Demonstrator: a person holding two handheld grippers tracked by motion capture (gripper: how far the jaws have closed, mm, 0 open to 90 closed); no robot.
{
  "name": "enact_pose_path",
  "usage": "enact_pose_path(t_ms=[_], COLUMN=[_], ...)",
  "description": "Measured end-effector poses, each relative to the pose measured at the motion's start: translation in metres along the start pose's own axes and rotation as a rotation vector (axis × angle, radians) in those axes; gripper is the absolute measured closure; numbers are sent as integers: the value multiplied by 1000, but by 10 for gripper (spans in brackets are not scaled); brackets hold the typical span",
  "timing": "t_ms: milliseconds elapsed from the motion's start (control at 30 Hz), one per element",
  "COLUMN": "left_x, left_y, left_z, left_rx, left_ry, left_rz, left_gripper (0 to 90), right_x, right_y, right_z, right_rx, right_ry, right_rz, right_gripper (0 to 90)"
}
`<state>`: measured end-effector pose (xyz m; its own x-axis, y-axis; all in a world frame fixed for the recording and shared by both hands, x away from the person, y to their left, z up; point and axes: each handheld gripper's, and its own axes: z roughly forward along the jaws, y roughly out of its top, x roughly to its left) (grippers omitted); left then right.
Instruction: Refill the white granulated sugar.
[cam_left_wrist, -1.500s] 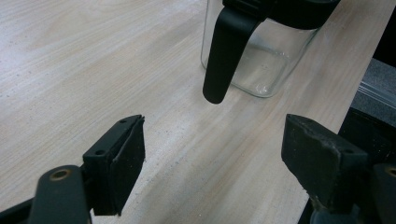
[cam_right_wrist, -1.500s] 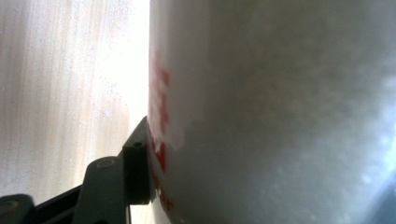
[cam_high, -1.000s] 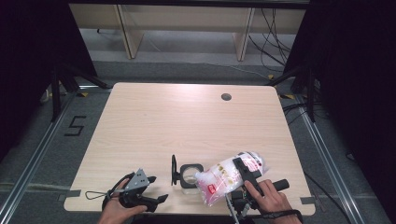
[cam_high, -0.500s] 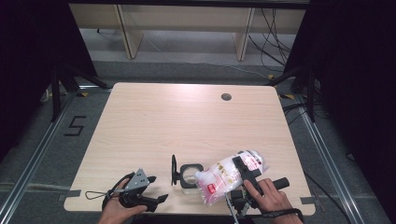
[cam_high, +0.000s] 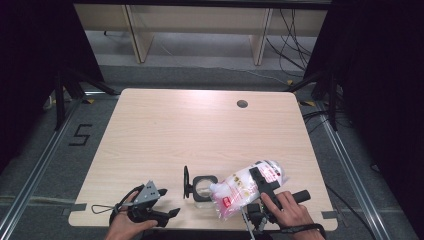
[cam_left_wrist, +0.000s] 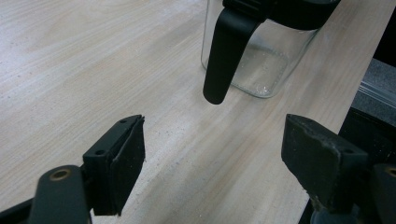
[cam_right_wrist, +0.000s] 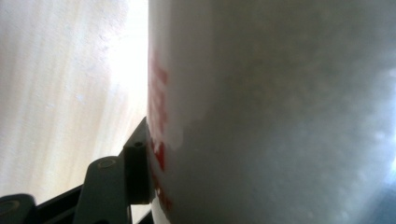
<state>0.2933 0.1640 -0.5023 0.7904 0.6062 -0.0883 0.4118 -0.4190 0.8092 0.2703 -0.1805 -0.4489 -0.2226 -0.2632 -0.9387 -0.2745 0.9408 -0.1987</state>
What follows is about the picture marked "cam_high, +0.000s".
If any black floor cable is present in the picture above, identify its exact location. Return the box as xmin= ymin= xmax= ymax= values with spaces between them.
xmin=325 ymin=184 xmax=378 ymax=240

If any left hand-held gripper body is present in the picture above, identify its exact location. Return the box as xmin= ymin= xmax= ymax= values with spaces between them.
xmin=127 ymin=180 xmax=172 ymax=228

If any black wrist strap thin loop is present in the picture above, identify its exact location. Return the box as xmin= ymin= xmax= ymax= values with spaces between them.
xmin=90 ymin=203 xmax=118 ymax=215

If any black metal stand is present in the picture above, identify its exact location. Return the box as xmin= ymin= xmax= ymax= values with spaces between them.
xmin=54 ymin=65 xmax=120 ymax=132
xmin=285 ymin=70 xmax=345 ymax=132

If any light wooden shelf frame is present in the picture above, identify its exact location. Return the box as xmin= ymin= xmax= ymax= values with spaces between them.
xmin=73 ymin=3 xmax=330 ymax=67

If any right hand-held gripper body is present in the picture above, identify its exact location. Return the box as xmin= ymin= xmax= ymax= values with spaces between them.
xmin=245 ymin=181 xmax=312 ymax=235

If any aluminium floor rail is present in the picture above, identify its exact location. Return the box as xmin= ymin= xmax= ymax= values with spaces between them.
xmin=0 ymin=95 xmax=86 ymax=235
xmin=315 ymin=102 xmax=388 ymax=240

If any black tape floor mark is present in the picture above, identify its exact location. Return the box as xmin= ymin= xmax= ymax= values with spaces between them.
xmin=68 ymin=123 xmax=94 ymax=147

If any person's right hand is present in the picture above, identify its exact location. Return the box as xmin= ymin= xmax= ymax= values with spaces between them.
xmin=260 ymin=191 xmax=318 ymax=232

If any clear sugar bag red label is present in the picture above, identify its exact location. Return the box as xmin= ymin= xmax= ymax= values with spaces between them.
xmin=209 ymin=159 xmax=288 ymax=221

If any thin white floor cable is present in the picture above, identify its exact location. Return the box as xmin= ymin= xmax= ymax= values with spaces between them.
xmin=218 ymin=65 xmax=288 ymax=85

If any person's left hand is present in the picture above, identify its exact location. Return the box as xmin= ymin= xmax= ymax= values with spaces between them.
xmin=104 ymin=191 xmax=159 ymax=240

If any black curtain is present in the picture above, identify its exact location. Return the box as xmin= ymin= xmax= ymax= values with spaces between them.
xmin=0 ymin=0 xmax=105 ymax=175
xmin=304 ymin=0 xmax=424 ymax=232

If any bundle of black cables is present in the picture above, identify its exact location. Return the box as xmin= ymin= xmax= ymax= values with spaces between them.
xmin=265 ymin=9 xmax=318 ymax=78

